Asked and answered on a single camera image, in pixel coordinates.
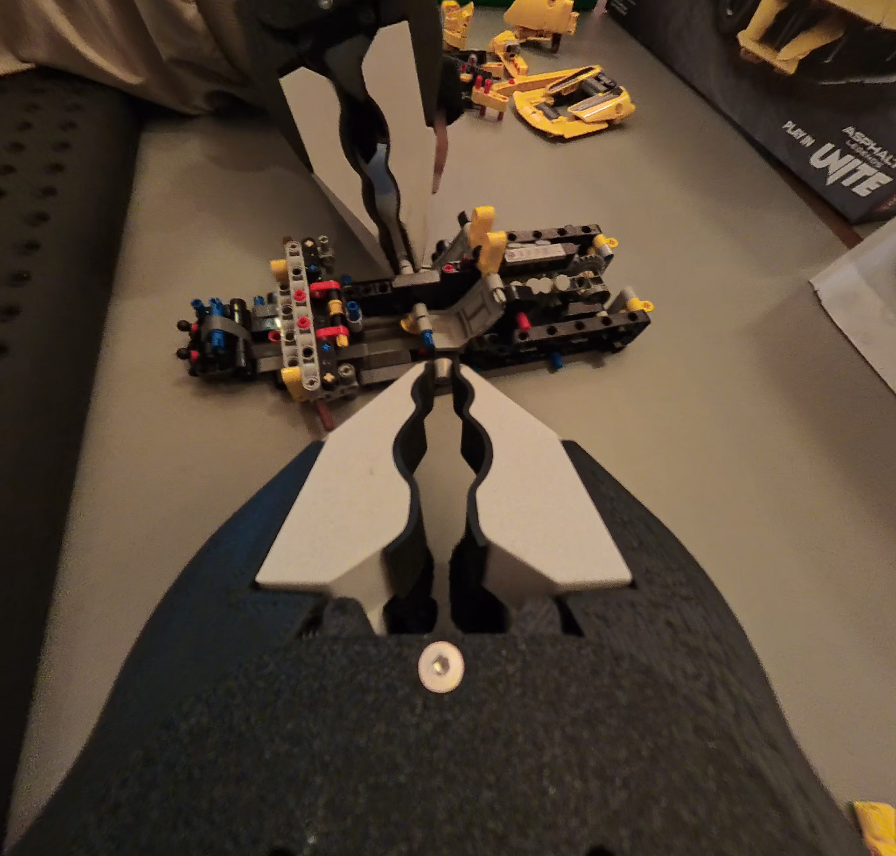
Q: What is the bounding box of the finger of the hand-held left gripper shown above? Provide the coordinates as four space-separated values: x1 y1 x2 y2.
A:
359 20 436 270
277 65 406 277

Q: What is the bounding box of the yellow toy car roof panel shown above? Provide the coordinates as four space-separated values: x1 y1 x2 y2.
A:
513 65 637 141

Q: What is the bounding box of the dark toy car box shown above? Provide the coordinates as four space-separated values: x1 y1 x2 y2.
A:
605 0 896 225

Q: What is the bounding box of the toy car instruction booklet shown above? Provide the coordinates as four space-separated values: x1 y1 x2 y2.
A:
808 219 896 395

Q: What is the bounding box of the grey desk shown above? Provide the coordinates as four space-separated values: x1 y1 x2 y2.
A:
0 2 896 856

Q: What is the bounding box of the beige clothing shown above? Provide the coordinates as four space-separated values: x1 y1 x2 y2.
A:
0 0 281 115

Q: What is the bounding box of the brick-built toy car chassis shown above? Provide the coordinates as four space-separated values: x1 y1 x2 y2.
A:
176 205 655 430

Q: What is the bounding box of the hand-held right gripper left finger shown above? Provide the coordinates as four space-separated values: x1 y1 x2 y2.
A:
254 363 436 636

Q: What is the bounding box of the small yellow brick piece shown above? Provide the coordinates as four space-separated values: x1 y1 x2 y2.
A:
441 0 477 52

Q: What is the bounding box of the grey curved brick panel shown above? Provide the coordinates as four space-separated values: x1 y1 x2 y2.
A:
402 271 506 381

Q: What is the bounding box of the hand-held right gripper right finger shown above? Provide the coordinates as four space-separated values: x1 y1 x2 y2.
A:
450 365 634 636

